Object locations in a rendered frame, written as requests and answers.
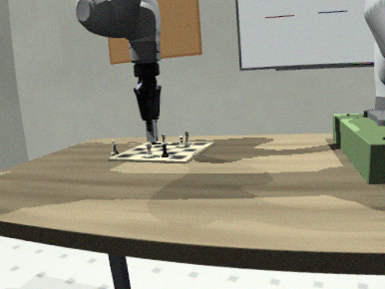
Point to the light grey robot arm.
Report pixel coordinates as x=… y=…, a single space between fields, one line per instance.
x=122 y=19

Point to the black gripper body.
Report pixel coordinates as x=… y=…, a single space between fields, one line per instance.
x=143 y=71

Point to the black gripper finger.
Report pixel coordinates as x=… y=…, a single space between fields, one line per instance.
x=156 y=105
x=146 y=110

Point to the cream chessboard with black squares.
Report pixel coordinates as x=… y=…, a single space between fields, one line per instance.
x=176 y=154

